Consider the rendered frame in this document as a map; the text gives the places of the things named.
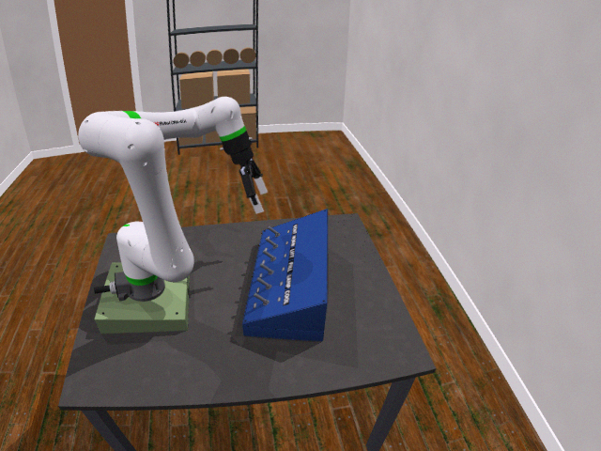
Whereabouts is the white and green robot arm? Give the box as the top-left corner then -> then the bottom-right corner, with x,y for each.
78,97 -> 252,302

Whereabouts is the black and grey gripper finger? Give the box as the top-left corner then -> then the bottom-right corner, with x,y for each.
250,158 -> 268,194
239,164 -> 264,214

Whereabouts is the blue control panel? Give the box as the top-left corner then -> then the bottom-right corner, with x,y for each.
242,209 -> 328,341

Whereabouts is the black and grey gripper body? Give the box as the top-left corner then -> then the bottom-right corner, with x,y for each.
230,147 -> 254,175

